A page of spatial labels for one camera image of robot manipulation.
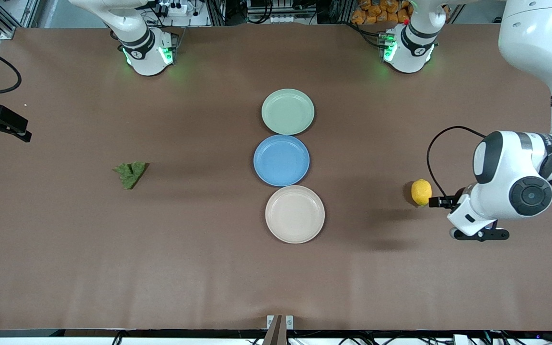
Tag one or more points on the yellow lemon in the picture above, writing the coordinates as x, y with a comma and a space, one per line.
421, 191

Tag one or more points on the green lettuce leaf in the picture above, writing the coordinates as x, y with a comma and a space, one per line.
130, 175

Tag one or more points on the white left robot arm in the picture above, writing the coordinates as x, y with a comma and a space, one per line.
534, 38

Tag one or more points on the beige plate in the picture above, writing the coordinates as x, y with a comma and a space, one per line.
295, 214

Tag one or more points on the blue plate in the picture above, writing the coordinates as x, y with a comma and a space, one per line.
281, 160

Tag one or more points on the pale green plate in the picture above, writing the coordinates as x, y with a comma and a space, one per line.
288, 111

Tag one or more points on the bag of orange fruit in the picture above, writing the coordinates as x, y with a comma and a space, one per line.
376, 12

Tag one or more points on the white power strip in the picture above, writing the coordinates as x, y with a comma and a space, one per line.
175, 8

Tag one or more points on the metal table edge bracket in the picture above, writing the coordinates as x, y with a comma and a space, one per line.
280, 330

